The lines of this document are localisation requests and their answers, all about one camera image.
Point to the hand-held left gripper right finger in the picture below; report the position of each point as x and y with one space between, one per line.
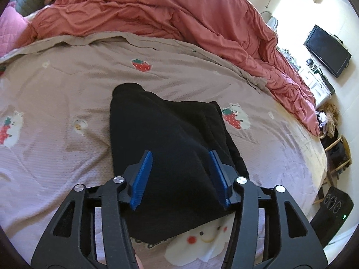
220 179

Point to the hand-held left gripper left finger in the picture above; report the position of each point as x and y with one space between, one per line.
141 179

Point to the black garment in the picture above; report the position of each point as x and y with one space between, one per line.
168 134

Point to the beige clothes pile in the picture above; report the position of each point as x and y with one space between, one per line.
329 120

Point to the person's left hand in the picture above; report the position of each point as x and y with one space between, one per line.
137 262

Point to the wooden stool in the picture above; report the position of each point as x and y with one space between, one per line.
340 157

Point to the printed pinkish bed sheet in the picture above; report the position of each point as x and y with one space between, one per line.
70 75

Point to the white dresser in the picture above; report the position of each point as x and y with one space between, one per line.
311 78

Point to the black flat screen television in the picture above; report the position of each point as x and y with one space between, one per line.
326 50

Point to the salmon red duvet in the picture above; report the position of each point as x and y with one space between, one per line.
168 14

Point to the white chair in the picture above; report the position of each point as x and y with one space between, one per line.
270 19

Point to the pink quilted pillow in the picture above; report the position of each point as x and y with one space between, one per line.
11 30

